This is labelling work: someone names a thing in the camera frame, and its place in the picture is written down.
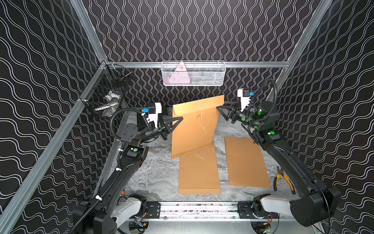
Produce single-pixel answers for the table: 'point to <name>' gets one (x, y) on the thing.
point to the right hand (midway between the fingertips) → (220, 103)
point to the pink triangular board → (180, 75)
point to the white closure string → (201, 157)
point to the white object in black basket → (111, 100)
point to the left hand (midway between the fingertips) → (181, 116)
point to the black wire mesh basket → (104, 94)
